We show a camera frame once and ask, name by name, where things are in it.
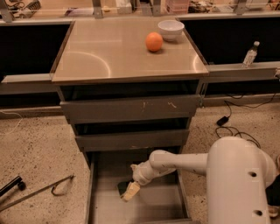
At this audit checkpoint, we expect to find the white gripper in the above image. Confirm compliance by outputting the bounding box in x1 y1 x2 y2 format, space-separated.
121 161 163 202

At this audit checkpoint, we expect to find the green yellow sponge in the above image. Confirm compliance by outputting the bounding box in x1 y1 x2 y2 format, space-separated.
117 181 130 198

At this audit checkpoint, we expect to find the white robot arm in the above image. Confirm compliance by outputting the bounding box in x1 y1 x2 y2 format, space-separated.
120 136 277 224

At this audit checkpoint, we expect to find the grey open bottom drawer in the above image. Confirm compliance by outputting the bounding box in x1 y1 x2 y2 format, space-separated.
85 149 200 224

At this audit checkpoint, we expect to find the grey middle drawer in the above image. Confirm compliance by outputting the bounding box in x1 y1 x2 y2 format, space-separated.
75 129 189 151

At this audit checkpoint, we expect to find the grey top drawer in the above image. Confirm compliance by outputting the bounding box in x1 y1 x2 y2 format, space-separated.
60 94 200 124

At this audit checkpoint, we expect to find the grey drawer cabinet with counter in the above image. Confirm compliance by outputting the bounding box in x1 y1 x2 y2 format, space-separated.
48 17 210 224

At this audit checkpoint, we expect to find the metal rod with hook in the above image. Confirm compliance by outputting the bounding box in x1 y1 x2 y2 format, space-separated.
0 174 74 213

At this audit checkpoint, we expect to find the black caster leg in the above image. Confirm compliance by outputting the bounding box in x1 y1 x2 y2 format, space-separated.
0 176 26 197

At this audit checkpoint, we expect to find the black trouser leg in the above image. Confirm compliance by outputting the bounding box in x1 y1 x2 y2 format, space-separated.
266 175 280 207

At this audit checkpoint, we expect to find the tan sneaker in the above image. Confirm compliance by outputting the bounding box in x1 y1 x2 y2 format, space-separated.
266 155 280 218

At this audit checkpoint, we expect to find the orange fruit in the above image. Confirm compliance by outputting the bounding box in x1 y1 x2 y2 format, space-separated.
145 32 163 52

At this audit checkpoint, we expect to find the white ceramic bowl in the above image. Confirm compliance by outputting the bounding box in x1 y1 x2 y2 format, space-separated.
157 20 185 41

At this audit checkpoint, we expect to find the clear plastic water bottle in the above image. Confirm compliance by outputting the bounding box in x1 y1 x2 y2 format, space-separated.
242 41 260 67

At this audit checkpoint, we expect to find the black power adapter cable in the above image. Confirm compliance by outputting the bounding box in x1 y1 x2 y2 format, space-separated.
214 92 278 150

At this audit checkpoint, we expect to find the white floor cable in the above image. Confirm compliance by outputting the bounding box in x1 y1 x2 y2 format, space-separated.
0 109 25 137

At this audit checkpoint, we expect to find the left grey metal rail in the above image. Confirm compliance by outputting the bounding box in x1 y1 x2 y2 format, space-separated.
0 73 56 95

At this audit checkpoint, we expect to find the grey metal rail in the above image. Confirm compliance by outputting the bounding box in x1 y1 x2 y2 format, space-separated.
203 61 280 83
0 73 56 95

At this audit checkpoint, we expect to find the right grey metal rail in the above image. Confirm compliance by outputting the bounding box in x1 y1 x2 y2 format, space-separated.
203 61 280 83

